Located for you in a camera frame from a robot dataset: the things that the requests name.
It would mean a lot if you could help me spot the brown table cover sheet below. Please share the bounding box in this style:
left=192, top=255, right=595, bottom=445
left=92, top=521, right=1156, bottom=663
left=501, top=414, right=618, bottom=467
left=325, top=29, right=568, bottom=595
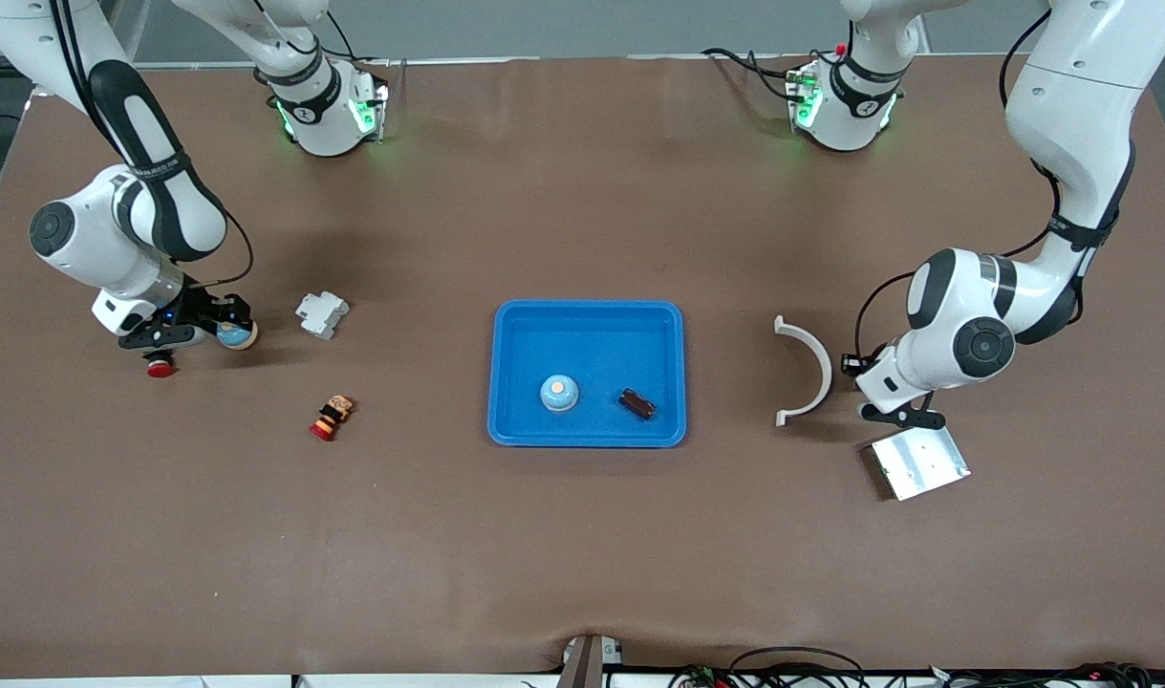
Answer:
left=0, top=53, right=1165, bottom=679

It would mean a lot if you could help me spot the black base cable bundle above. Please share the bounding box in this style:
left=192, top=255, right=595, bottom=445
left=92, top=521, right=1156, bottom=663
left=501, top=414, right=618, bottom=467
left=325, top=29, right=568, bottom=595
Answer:
left=701, top=46, right=803, bottom=101

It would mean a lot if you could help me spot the black cable loop bundle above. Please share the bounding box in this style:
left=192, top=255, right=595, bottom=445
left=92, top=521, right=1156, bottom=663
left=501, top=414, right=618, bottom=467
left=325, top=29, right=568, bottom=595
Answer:
left=668, top=647, right=870, bottom=688

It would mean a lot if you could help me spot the red orange push button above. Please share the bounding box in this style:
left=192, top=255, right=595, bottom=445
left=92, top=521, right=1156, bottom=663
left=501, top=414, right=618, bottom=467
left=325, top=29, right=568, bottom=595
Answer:
left=310, top=395, right=355, bottom=442

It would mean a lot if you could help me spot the white circuit breaker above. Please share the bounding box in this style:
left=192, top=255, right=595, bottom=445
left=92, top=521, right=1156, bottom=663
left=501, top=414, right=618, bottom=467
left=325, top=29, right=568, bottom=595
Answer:
left=295, top=290, right=351, bottom=341

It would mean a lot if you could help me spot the white curved bracket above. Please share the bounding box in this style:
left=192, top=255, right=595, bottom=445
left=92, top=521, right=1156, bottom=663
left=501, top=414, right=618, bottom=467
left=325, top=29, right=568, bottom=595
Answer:
left=773, top=315, right=833, bottom=427

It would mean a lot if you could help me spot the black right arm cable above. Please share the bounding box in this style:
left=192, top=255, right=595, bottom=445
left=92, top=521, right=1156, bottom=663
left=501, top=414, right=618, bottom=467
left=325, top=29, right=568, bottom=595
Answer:
left=52, top=0, right=255, bottom=288

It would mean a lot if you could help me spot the silver metal plate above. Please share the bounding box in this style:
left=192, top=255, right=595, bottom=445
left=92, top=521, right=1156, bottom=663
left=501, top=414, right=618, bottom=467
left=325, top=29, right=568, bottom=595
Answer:
left=869, top=420, right=972, bottom=503

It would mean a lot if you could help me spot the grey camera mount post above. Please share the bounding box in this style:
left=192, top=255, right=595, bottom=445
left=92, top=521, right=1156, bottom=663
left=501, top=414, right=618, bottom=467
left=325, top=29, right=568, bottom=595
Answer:
left=555, top=633, right=627, bottom=688

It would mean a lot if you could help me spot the green lit base connector bracket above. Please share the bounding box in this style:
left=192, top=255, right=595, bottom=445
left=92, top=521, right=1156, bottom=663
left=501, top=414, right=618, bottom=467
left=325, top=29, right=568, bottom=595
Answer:
left=786, top=59, right=824, bottom=130
left=351, top=81, right=392, bottom=144

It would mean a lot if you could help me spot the blue plastic tray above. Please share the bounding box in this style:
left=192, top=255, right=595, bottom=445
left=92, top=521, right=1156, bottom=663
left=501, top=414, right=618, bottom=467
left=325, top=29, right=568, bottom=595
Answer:
left=486, top=299, right=688, bottom=449

